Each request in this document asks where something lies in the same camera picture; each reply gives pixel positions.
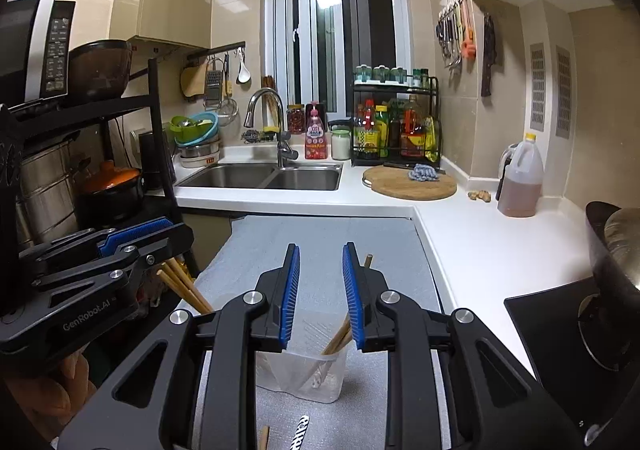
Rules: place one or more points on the hanging wooden board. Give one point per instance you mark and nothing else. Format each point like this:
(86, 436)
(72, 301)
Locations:
(192, 82)

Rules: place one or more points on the clear plastic container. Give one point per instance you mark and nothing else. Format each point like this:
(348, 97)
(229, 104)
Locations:
(300, 380)

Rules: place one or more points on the white framed window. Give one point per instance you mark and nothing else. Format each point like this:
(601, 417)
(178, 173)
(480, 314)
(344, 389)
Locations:
(325, 30)

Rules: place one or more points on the hanging white ladle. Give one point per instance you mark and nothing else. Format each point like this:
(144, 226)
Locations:
(243, 75)

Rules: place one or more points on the white jar green lid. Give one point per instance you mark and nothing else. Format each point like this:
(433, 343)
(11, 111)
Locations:
(341, 145)

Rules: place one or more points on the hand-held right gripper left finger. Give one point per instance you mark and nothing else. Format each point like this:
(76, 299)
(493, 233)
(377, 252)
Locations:
(291, 300)

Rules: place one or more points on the hanging metal grater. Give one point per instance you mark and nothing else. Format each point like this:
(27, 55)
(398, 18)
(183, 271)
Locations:
(212, 87)

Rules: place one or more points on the orange hanging peeler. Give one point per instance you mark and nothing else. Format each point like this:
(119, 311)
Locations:
(468, 42)

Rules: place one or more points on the plastic oil jug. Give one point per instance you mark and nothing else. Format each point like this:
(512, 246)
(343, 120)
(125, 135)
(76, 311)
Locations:
(520, 190)

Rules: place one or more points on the person's left hand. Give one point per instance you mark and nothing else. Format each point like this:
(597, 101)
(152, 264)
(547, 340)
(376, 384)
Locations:
(35, 395)

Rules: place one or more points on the red filled glass jar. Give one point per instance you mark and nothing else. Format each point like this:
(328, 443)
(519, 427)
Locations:
(295, 120)

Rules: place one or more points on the black glass stove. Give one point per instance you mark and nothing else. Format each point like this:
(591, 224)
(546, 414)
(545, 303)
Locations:
(540, 330)

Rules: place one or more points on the dark brown bowl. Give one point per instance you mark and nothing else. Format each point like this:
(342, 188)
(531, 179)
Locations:
(100, 70)

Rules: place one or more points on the round wooden cutting board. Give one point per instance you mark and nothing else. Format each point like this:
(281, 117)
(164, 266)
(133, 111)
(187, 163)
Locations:
(400, 187)

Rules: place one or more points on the blue dish cloth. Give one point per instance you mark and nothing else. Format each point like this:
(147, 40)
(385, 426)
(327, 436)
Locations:
(422, 172)

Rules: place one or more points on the red dish soap bottle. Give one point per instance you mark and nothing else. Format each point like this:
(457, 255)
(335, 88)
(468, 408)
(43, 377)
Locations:
(316, 135)

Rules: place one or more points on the grey table mat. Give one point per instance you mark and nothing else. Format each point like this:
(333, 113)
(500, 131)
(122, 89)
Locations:
(325, 240)

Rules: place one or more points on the steel kitchen faucet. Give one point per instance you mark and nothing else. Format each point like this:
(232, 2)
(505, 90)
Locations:
(283, 150)

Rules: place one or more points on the row of green spice jars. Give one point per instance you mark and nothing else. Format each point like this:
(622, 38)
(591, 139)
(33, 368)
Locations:
(380, 74)

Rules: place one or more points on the stacked steel basins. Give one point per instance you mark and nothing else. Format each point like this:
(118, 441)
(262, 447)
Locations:
(200, 148)

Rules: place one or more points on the dark dish scrubber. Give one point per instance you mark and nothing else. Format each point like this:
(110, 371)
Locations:
(260, 135)

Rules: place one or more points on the black cylinder canister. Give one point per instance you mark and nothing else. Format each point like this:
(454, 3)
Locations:
(150, 160)

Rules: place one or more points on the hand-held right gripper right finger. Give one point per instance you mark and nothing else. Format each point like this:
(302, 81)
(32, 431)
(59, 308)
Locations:
(351, 295)

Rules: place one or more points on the black spice rack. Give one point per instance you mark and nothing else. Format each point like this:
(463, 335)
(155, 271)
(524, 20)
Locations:
(390, 85)

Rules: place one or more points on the grey wall vent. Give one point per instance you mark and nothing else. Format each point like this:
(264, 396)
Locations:
(537, 85)
(563, 92)

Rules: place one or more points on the hanging kitchen tools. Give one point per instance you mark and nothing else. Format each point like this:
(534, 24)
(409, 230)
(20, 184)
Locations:
(450, 40)

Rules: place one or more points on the black shelf rack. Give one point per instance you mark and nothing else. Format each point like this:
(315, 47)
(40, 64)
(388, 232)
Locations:
(155, 90)

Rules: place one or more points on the black wall rail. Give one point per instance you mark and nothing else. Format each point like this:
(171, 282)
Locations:
(215, 51)

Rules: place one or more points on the hanging cleaver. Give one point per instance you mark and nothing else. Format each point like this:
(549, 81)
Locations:
(488, 65)

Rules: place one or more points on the black wok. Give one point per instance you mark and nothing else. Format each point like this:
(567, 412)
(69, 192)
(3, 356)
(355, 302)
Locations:
(597, 240)

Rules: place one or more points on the large steel pot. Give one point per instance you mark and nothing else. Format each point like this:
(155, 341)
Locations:
(45, 190)

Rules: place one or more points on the steel double sink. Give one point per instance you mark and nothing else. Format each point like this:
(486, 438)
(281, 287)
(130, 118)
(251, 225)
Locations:
(225, 177)

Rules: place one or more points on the black microwave oven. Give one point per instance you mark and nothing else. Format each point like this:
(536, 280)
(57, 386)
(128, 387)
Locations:
(30, 45)

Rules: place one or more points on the stack of colourful bowls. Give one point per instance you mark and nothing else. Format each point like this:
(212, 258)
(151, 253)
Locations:
(195, 130)

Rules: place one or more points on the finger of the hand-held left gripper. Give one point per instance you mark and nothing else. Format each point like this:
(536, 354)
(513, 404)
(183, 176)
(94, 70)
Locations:
(145, 262)
(135, 234)

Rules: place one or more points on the orange lidded pot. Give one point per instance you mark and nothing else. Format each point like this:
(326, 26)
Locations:
(110, 180)

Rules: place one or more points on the row of sauce bottles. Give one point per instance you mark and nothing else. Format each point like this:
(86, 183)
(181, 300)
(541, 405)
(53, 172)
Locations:
(410, 135)

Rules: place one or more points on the ginger root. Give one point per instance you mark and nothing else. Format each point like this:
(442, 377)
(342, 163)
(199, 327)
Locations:
(480, 196)

